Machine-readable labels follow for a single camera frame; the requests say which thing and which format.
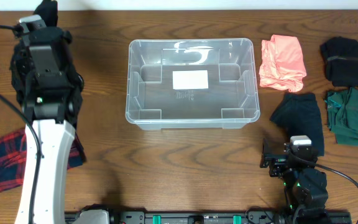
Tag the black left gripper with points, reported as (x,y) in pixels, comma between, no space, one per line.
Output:
(46,34)

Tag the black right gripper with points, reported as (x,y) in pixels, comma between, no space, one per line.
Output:
(279,161)

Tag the black buttoned garment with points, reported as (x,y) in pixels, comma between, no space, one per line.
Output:
(47,12)

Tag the red navy plaid shirt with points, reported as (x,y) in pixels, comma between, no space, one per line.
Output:
(13,150)

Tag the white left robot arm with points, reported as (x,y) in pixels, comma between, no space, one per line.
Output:
(48,89)

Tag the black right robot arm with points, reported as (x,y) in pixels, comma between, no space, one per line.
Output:
(304,186)

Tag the dark navy folded garment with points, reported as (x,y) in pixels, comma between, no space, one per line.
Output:
(299,114)

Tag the dark green folded garment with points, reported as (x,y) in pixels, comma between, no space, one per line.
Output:
(342,109)

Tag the pink folded garment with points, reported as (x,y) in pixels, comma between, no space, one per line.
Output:
(282,65)

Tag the black garment with band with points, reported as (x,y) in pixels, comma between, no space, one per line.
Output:
(340,56)

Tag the clear plastic storage bin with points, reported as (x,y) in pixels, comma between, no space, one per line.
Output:
(230,102)

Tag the white label in bin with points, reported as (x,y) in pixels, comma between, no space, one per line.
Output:
(190,80)

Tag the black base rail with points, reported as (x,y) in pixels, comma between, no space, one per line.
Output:
(102,214)

